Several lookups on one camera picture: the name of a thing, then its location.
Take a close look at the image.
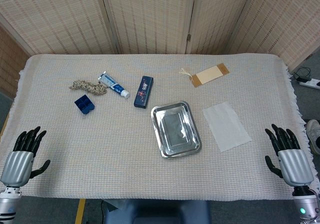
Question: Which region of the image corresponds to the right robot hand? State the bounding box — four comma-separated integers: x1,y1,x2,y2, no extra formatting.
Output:
264,123,315,187

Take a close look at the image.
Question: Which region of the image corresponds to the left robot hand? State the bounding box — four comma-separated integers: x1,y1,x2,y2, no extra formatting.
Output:
0,126,51,187

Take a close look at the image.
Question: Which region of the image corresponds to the white paper sheet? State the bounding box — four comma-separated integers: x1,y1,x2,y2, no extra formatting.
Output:
201,101,253,153

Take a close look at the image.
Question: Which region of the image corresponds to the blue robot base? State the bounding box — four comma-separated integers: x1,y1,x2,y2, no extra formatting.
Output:
103,198,211,224

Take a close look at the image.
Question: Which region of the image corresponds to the silver metal tray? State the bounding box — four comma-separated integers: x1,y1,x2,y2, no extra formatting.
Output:
150,100,203,159

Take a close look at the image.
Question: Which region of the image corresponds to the white sneaker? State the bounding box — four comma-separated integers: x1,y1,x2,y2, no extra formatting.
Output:
305,119,320,155

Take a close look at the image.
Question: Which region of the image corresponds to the white power strip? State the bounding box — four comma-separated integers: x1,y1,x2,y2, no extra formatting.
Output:
298,78,320,89

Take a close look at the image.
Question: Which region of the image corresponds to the blue plastic compartment holder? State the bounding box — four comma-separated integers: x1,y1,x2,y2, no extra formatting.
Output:
74,94,96,115

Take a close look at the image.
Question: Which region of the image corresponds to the beige waffle weave tablecloth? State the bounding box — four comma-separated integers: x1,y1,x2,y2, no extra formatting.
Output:
0,53,320,201

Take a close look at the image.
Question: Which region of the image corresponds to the kraft paper tag with tassel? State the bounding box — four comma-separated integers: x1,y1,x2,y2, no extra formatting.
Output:
178,63,230,88

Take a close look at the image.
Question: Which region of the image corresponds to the blue and white toothpaste tube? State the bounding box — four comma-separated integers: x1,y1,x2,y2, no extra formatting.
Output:
97,71,131,100

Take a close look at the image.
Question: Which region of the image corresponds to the dark blue printed carton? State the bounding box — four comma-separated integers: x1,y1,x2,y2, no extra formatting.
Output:
133,76,154,108

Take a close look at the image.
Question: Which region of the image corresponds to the woven bamboo folding screen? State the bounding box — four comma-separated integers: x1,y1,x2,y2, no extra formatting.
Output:
0,0,320,98

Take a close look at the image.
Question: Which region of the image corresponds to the beige braided rope bundle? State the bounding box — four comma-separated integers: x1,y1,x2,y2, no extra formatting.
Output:
68,80,109,96

